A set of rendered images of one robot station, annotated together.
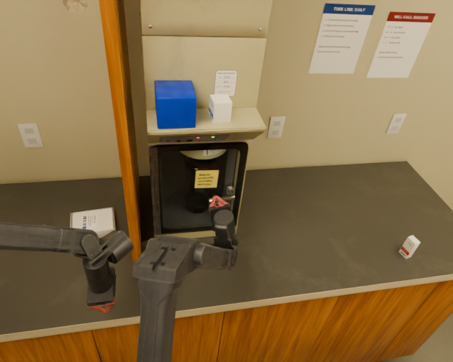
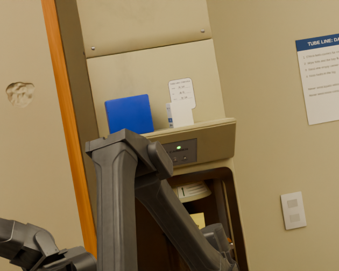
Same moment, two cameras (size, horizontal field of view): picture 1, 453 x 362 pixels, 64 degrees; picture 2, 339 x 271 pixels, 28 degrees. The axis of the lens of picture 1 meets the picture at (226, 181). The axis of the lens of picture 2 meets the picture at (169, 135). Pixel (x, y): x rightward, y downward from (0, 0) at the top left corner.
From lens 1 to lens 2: 87 cm
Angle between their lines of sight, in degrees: 38
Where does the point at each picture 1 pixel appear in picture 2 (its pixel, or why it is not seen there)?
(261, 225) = not seen: outside the picture
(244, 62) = (197, 68)
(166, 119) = (119, 125)
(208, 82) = (163, 97)
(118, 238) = (78, 252)
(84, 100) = (32, 212)
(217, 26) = (158, 36)
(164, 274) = (114, 136)
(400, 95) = not seen: outside the picture
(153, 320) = (108, 178)
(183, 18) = (124, 34)
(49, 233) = (1, 222)
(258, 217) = not seen: outside the picture
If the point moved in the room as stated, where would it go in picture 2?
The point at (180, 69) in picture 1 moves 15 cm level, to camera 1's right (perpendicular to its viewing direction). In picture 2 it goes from (129, 86) to (189, 76)
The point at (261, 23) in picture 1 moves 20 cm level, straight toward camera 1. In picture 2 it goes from (202, 25) to (190, 18)
